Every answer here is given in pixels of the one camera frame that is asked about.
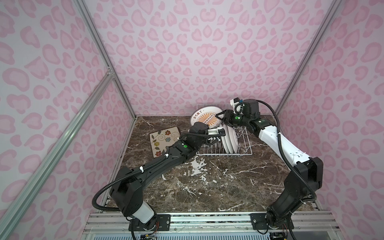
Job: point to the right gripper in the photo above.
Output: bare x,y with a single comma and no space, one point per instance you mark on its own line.
227,117

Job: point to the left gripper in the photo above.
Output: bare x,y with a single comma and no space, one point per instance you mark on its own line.
208,136

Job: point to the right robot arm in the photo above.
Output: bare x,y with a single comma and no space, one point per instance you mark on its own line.
306,173

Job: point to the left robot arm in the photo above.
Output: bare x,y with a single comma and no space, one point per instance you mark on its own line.
128,193

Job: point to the white round plate patterned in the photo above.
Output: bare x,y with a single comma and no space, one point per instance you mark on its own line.
234,140

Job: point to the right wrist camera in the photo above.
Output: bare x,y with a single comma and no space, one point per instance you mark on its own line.
237,105

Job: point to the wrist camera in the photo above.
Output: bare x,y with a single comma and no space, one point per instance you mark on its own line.
237,105
217,132

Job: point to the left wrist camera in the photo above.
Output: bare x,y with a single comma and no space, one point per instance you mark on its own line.
217,132

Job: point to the white wire dish rack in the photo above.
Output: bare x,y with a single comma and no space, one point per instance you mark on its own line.
217,149

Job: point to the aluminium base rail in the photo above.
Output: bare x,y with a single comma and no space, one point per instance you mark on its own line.
307,225

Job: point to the aluminium corner post right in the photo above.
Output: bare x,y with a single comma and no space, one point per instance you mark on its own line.
314,43

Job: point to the aluminium corner post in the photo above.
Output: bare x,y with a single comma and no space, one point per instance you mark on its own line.
314,43
91,27

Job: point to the aluminium corner post left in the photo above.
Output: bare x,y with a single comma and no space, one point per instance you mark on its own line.
91,27

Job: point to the aluminium frame strut left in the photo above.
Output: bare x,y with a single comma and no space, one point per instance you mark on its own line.
21,204

